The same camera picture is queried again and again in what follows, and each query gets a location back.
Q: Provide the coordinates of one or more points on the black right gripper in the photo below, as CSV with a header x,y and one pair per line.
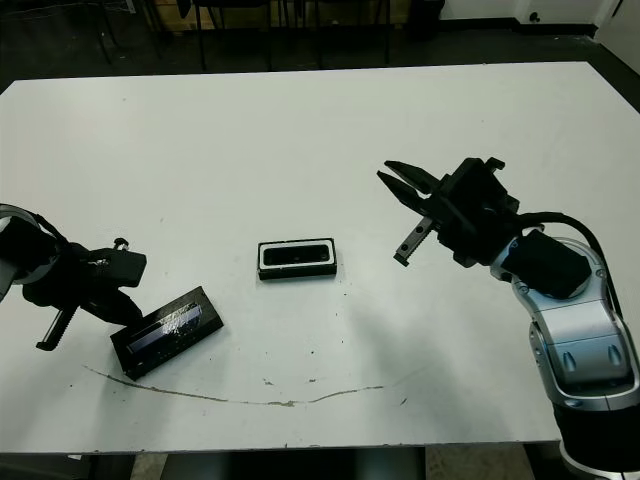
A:
x,y
465,235

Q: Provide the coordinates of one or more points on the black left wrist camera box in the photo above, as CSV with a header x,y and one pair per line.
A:
x,y
122,267

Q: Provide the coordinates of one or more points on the black box base white insert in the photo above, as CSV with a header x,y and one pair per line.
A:
x,y
297,274

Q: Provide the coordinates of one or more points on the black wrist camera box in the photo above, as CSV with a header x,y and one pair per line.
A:
x,y
482,185
122,267

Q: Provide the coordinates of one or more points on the black metal chair frame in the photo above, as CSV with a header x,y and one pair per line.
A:
x,y
104,40

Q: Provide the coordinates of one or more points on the small black wall fixture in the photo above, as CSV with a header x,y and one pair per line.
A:
x,y
535,17

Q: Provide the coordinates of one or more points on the dark robot lower body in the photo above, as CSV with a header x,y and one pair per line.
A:
x,y
250,467

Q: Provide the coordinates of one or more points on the black metal table frame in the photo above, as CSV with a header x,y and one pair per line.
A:
x,y
201,45

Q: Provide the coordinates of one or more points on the black trash bin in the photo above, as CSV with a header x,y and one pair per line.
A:
x,y
425,20

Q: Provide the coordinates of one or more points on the black box lid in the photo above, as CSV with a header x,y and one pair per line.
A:
x,y
170,335

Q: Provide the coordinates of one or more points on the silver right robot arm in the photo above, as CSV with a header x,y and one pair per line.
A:
x,y
575,325

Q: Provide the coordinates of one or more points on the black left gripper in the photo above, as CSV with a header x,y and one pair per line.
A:
x,y
65,280

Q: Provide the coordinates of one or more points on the brown wooden board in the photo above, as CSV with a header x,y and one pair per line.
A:
x,y
165,15

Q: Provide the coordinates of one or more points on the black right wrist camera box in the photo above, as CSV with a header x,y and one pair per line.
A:
x,y
482,185

